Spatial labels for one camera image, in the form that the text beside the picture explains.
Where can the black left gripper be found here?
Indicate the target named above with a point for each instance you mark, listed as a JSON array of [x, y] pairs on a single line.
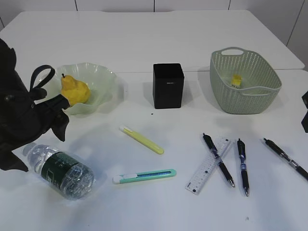
[[23, 121]]

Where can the yellow pear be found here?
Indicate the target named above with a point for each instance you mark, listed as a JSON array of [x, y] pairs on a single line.
[[74, 90]]

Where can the yellow utility knife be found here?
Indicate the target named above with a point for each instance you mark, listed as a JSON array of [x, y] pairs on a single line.
[[142, 139]]

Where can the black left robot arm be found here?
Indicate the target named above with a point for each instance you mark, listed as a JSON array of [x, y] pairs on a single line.
[[9, 79]]

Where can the black rightmost pen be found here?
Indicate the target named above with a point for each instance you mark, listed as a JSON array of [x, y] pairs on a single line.
[[286, 157]]

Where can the black pen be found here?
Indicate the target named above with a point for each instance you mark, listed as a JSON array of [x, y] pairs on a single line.
[[242, 156], [286, 157]]

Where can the green wavy glass plate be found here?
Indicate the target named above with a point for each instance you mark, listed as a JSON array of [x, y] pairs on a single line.
[[100, 80]]

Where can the clear plastic water bottle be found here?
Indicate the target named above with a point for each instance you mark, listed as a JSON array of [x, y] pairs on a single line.
[[71, 178]]

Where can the black middle pen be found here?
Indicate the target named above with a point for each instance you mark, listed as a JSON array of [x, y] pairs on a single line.
[[242, 156]]

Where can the green woven plastic basket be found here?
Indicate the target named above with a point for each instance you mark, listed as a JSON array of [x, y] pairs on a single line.
[[260, 83]]

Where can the teal utility knife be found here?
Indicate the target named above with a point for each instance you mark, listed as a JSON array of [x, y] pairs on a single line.
[[151, 175]]

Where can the black pen crossing ruler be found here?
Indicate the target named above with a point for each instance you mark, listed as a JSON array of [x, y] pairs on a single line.
[[214, 151]]

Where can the black square pen holder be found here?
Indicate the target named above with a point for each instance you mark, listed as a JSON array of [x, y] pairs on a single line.
[[168, 82]]

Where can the clear plastic ruler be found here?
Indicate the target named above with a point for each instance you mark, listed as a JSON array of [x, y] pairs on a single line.
[[207, 167]]

